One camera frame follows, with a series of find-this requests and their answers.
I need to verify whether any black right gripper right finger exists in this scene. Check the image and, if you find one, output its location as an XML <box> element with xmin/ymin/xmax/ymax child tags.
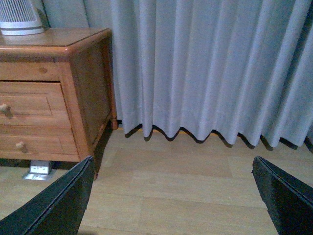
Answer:
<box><xmin>252</xmin><ymin>156</ymin><xmax>313</xmax><ymax>235</ymax></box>

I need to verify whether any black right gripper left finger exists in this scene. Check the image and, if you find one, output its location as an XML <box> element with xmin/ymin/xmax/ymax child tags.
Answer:
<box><xmin>0</xmin><ymin>156</ymin><xmax>95</xmax><ymax>235</ymax></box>

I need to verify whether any wooden drawer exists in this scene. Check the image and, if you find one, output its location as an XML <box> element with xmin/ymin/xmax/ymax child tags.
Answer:
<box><xmin>0</xmin><ymin>81</ymin><xmax>70</xmax><ymax>128</ymax></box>
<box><xmin>0</xmin><ymin>125</ymin><xmax>77</xmax><ymax>155</ymax></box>

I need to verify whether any wooden nightstand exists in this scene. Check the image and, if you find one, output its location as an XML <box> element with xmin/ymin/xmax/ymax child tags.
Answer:
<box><xmin>0</xmin><ymin>28</ymin><xmax>118</xmax><ymax>171</ymax></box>

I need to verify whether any grey curtain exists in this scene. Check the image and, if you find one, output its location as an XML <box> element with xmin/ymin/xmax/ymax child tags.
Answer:
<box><xmin>41</xmin><ymin>0</ymin><xmax>313</xmax><ymax>153</ymax></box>

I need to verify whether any white cylindrical air purifier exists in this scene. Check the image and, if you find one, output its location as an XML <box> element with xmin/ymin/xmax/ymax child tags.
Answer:
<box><xmin>0</xmin><ymin>0</ymin><xmax>45</xmax><ymax>36</ymax></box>

